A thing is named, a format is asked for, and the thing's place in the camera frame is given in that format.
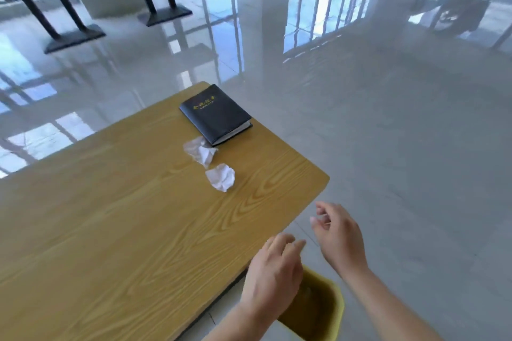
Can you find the person's right fingers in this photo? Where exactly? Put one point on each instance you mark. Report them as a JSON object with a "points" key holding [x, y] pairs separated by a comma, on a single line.
{"points": [[323, 217]]}

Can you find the person's right hand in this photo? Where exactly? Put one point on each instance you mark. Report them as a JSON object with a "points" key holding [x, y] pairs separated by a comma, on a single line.
{"points": [[342, 241]]}

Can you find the table with black legs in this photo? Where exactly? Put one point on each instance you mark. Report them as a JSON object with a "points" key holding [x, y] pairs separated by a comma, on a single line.
{"points": [[56, 13]]}

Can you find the person's left forearm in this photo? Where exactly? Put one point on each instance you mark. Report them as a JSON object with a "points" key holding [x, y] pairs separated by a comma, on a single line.
{"points": [[244, 324]]}

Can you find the person's left fingers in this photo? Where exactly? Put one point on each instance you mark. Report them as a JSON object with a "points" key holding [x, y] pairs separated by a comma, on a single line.
{"points": [[286, 244]]}

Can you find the flattened crumpled white tissue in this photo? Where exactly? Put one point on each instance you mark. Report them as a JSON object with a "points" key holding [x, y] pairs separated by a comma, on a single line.
{"points": [[200, 151]]}

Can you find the person's left hand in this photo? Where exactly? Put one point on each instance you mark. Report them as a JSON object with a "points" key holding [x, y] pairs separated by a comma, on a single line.
{"points": [[270, 279]]}

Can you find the yellow trash bin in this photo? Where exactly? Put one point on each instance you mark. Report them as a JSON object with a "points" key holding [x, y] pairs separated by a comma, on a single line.
{"points": [[320, 312]]}

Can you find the person's right forearm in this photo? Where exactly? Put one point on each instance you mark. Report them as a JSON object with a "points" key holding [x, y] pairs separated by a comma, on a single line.
{"points": [[386, 304]]}

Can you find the balled crumpled white tissue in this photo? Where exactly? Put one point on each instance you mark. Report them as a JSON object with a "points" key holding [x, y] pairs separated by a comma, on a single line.
{"points": [[220, 177]]}

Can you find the black notebook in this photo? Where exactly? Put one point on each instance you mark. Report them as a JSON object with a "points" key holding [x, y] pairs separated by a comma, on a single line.
{"points": [[214, 113]]}

